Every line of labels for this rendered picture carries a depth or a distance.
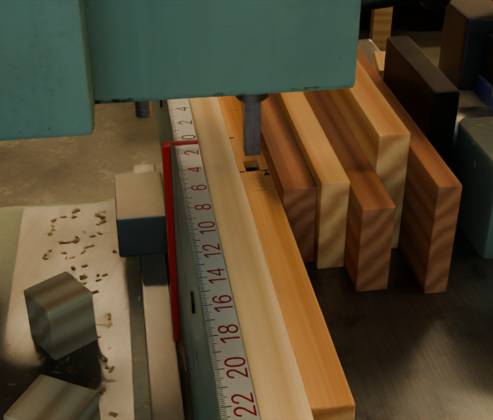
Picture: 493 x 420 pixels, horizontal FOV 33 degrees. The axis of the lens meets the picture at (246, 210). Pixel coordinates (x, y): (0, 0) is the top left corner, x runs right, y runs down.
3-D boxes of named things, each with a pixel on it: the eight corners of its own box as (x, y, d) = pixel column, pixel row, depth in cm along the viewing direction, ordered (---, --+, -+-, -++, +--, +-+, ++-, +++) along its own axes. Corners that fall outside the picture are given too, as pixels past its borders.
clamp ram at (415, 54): (535, 223, 50) (565, 84, 45) (416, 233, 49) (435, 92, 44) (478, 155, 58) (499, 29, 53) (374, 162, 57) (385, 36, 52)
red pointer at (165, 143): (205, 340, 55) (198, 142, 47) (173, 343, 54) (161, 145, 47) (203, 332, 55) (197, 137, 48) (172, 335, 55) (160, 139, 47)
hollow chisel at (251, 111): (260, 155, 48) (261, 73, 45) (244, 156, 48) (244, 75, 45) (258, 147, 49) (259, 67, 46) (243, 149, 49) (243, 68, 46)
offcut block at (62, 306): (55, 361, 55) (47, 312, 53) (31, 337, 57) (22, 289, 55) (98, 339, 57) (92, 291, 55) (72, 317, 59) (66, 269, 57)
